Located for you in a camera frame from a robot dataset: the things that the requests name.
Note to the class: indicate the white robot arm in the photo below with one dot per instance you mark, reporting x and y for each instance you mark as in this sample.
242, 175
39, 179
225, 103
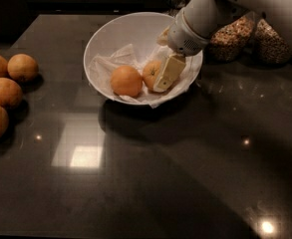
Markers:
194, 24

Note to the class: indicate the middle glass jar with grains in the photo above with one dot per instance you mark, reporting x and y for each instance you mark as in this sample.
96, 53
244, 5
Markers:
228, 42

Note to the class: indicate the glass jar with grains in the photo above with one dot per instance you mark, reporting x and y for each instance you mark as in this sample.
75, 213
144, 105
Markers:
269, 47
228, 42

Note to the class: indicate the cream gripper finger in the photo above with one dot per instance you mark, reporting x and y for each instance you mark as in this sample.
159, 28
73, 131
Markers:
162, 37
169, 71

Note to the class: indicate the right glass jar with grains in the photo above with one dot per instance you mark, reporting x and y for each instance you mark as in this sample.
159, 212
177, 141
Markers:
269, 47

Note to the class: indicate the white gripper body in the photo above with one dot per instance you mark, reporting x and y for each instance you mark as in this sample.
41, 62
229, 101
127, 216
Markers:
184, 37

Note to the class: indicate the white paper napkin in bowl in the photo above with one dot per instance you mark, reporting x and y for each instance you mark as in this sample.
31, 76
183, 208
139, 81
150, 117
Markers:
100, 67

